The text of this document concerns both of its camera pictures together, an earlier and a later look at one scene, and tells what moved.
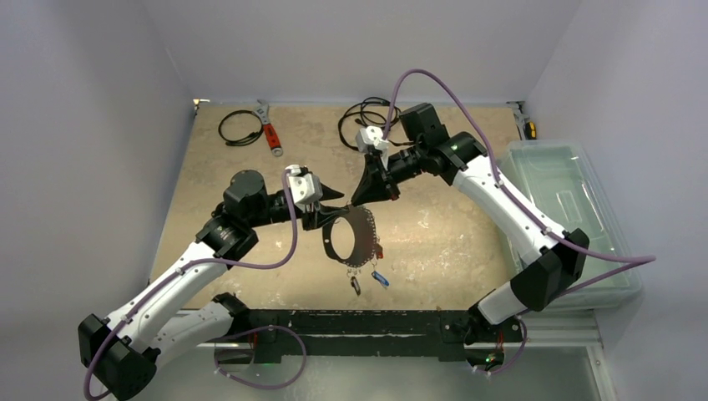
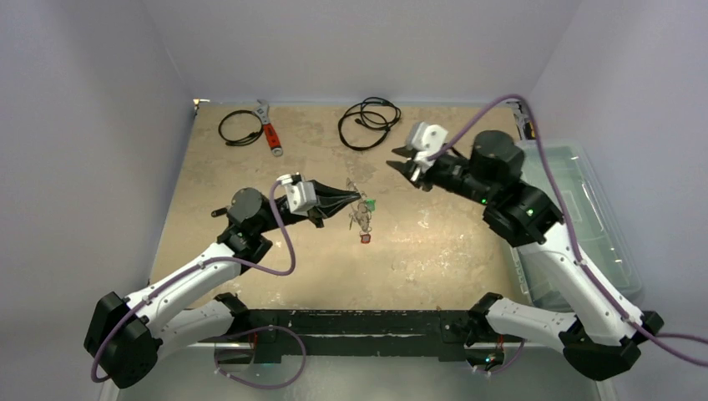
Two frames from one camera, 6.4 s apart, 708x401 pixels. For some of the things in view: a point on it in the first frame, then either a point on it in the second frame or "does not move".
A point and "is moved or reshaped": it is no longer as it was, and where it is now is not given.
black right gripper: [387, 177] → [422, 174]
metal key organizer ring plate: [366, 238] is moved or reshaped
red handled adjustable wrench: [274, 142] does not move
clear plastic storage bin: [562, 176] does not move
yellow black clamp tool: [526, 129] does not move
